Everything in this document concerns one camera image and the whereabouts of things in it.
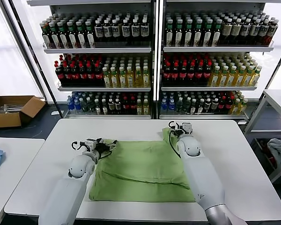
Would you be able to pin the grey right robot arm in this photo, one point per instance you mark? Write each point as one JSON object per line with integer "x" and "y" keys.
{"x": 201, "y": 178}

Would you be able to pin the grey crumpled cloth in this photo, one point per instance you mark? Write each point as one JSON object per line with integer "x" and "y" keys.
{"x": 278, "y": 150}

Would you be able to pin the dark bottle green label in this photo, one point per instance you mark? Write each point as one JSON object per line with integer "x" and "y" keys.
{"x": 169, "y": 34}
{"x": 72, "y": 38}
{"x": 54, "y": 38}
{"x": 81, "y": 38}
{"x": 178, "y": 34}
{"x": 197, "y": 34}
{"x": 46, "y": 38}
{"x": 207, "y": 34}
{"x": 188, "y": 34}
{"x": 62, "y": 38}
{"x": 90, "y": 38}
{"x": 216, "y": 34}

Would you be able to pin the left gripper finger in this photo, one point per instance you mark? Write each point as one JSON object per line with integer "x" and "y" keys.
{"x": 108, "y": 142}
{"x": 110, "y": 147}

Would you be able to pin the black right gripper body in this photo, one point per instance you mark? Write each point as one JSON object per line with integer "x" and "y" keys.
{"x": 177, "y": 132}

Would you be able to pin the grey metal frame table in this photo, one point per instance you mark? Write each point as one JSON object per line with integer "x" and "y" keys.
{"x": 275, "y": 95}

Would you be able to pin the brown cardboard box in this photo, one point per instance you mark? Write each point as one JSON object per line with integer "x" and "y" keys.
{"x": 4, "y": 121}

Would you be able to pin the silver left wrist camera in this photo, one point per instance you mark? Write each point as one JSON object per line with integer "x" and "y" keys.
{"x": 90, "y": 143}

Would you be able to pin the red cloth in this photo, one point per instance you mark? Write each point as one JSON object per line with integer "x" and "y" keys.
{"x": 270, "y": 155}

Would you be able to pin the cola bottle red cap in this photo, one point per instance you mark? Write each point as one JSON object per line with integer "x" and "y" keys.
{"x": 199, "y": 74}
{"x": 166, "y": 74}
{"x": 98, "y": 74}
{"x": 67, "y": 74}
{"x": 183, "y": 74}
{"x": 83, "y": 74}
{"x": 191, "y": 74}
{"x": 175, "y": 74}
{"x": 59, "y": 74}
{"x": 207, "y": 74}
{"x": 91, "y": 74}
{"x": 75, "y": 74}

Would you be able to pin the clear wrapped silver rods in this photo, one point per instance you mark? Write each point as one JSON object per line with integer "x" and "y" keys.
{"x": 9, "y": 108}

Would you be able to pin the dark bottle white blue label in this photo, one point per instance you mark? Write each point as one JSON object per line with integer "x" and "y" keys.
{"x": 144, "y": 31}
{"x": 254, "y": 31}
{"x": 98, "y": 31}
{"x": 126, "y": 31}
{"x": 263, "y": 31}
{"x": 135, "y": 31}
{"x": 107, "y": 31}
{"x": 245, "y": 31}
{"x": 116, "y": 31}

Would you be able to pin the grey shelf unit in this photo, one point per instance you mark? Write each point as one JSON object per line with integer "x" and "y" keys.
{"x": 162, "y": 49}
{"x": 152, "y": 57}

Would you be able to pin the white side table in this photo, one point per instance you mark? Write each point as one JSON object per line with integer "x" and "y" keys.
{"x": 18, "y": 152}

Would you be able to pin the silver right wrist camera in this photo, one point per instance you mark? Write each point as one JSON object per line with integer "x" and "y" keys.
{"x": 187, "y": 127}

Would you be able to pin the dark bottle beige label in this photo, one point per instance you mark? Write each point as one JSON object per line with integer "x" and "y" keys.
{"x": 235, "y": 31}
{"x": 226, "y": 31}

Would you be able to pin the light green polo shirt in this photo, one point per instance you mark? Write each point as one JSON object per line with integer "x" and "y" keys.
{"x": 135, "y": 164}

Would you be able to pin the yellow juice bottle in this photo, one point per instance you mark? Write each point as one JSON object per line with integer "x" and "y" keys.
{"x": 138, "y": 79}
{"x": 106, "y": 79}
{"x": 223, "y": 77}
{"x": 231, "y": 77}
{"x": 122, "y": 79}
{"x": 239, "y": 77}
{"x": 256, "y": 77}
{"x": 114, "y": 79}
{"x": 145, "y": 79}
{"x": 248, "y": 77}
{"x": 214, "y": 77}
{"x": 130, "y": 79}

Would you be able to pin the blue drink bottle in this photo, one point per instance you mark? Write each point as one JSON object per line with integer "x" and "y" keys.
{"x": 71, "y": 105}
{"x": 171, "y": 104}
{"x": 164, "y": 104}
{"x": 77, "y": 104}

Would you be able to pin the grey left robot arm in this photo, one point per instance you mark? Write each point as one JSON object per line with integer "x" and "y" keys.
{"x": 65, "y": 187}

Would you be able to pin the black window frame post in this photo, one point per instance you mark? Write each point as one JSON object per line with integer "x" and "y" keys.
{"x": 278, "y": 63}
{"x": 41, "y": 69}

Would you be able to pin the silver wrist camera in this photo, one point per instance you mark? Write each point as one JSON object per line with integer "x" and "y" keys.
{"x": 187, "y": 127}
{"x": 90, "y": 143}

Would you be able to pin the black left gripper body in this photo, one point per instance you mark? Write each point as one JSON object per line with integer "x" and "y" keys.
{"x": 100, "y": 147}

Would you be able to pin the reddish drink bottle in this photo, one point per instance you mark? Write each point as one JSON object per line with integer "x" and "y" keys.
{"x": 272, "y": 32}

